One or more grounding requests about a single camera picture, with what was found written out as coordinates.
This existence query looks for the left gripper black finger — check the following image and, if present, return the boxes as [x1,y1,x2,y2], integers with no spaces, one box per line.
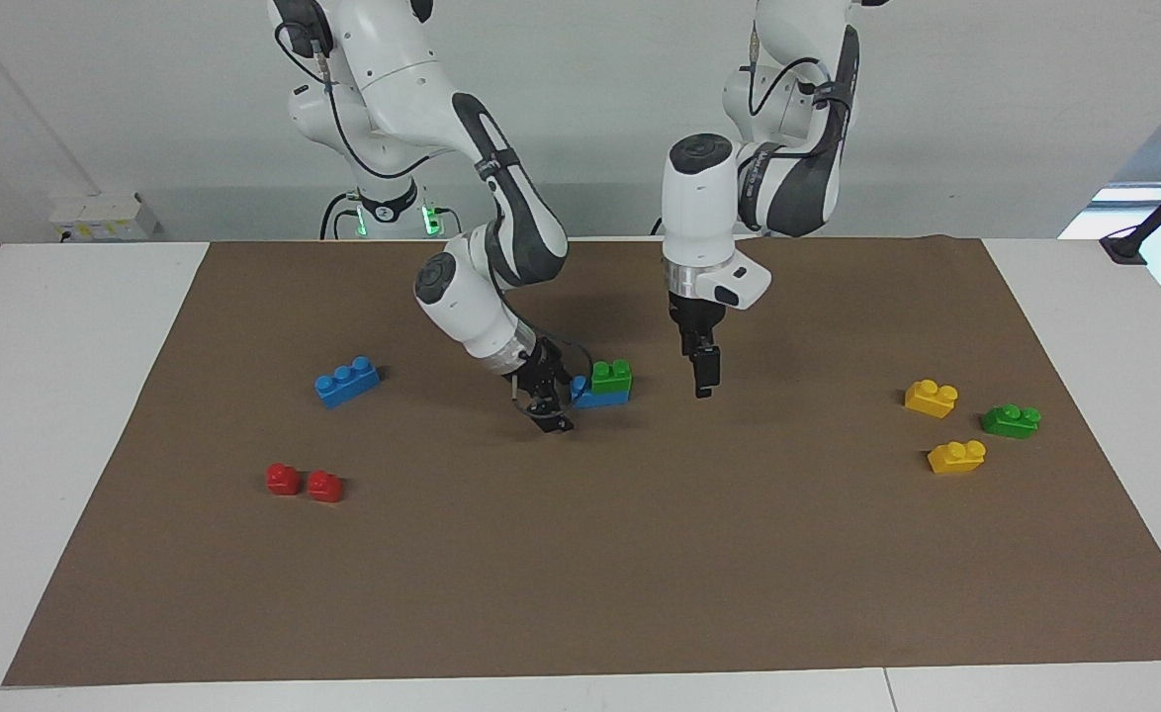
[690,343,722,401]

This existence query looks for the blue three-stud toy brick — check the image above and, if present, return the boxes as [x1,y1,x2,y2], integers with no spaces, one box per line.
[314,356,383,410]
[570,374,633,409]

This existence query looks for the brown table mat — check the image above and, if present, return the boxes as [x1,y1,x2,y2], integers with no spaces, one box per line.
[2,235,1161,688]

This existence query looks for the yellow two-stud toy brick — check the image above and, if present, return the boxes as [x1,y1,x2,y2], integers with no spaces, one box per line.
[904,379,960,419]
[927,439,988,476]

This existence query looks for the white power strip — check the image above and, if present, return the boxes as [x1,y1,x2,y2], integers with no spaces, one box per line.
[49,192,162,244]

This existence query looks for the black left arm gripper cable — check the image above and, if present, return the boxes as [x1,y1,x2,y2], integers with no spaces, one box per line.
[747,25,853,149]

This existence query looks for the black right arm base cable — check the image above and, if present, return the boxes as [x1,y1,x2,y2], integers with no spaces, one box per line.
[319,191,362,241]

